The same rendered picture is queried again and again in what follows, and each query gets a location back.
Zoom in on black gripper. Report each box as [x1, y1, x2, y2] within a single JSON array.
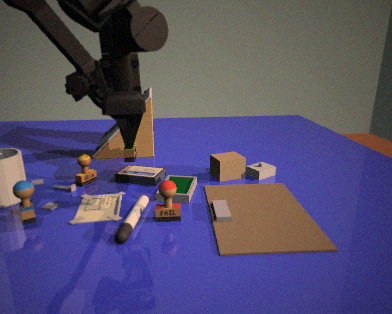
[[101, 53, 146, 149]]

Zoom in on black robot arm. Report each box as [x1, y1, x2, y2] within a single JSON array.
[[2, 0, 168, 109]]

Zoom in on tan inspection card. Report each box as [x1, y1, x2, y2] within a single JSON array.
[[68, 192, 125, 224]]

